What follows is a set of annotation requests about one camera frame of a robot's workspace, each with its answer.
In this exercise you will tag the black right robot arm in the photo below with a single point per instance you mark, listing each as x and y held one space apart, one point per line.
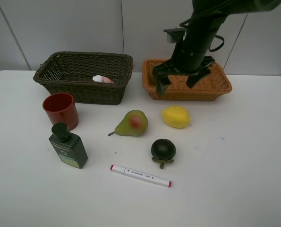
194 36

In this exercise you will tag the yellow lemon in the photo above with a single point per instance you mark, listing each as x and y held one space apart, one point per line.
176 116

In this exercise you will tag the dark green pump bottle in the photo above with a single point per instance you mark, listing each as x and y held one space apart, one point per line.
68 146

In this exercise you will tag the dark brown wicker basket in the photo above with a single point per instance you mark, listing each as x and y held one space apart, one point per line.
72 72

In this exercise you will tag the pink bottle white cap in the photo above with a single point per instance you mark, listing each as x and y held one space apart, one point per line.
102 79

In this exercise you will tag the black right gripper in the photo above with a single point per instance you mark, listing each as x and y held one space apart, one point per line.
184 61

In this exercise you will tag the red plastic cup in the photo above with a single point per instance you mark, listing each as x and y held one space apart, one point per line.
60 107

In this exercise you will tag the green red pear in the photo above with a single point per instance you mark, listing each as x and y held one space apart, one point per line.
134 123

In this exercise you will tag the orange wicker basket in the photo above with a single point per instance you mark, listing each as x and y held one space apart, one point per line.
209 88

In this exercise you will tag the brown kiwi fruit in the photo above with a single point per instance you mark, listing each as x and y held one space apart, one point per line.
151 77

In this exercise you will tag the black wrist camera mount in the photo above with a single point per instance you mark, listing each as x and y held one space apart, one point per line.
174 35

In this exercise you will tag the white pink-tipped marker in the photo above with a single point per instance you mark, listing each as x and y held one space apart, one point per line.
140 176

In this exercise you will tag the dark mangosteen fruit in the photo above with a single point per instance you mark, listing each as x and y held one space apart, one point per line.
163 151

